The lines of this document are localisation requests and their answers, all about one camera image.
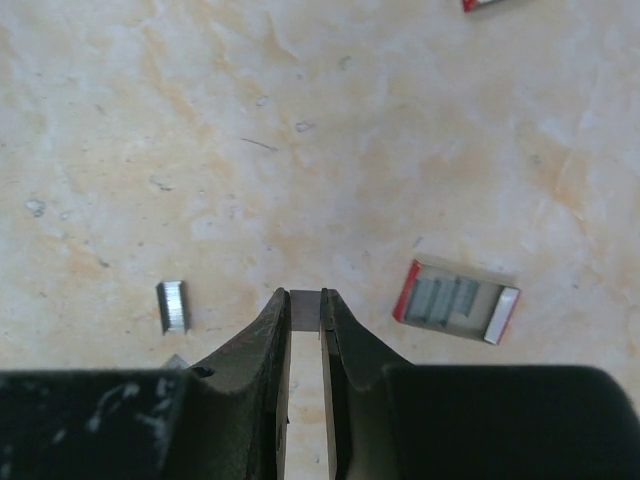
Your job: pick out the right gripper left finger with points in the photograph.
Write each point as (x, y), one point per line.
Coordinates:
(222, 418)

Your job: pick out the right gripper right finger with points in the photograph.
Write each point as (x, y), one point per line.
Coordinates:
(388, 418)

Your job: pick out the staple strip piece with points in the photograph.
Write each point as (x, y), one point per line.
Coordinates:
(173, 306)
(305, 310)
(176, 362)

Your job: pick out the grey staple box tray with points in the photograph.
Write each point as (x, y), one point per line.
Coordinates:
(465, 303)

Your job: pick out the red staple box sleeve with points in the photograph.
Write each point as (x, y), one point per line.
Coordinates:
(472, 5)

